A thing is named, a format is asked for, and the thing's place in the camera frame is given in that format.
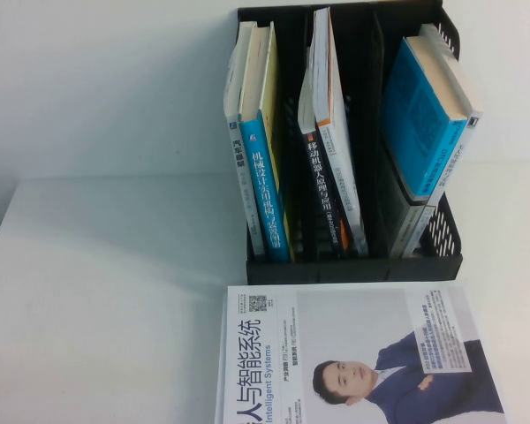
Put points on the blue and grey brand book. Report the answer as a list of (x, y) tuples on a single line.
[(419, 115)]

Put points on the blue spine yellow cover book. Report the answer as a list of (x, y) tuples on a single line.
[(269, 199)]

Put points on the white spine car suspension book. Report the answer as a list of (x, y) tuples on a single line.
[(243, 185)]

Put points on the black spine mobile robot book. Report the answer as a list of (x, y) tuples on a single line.
[(322, 185)]

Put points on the black plastic book stand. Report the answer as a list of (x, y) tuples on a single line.
[(349, 269)]

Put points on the white book with orange stripe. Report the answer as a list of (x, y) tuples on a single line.
[(338, 132)]

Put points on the grey cover white spine book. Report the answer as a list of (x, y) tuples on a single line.
[(457, 168)]

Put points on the magazine with suited man cover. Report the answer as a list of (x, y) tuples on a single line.
[(358, 353)]

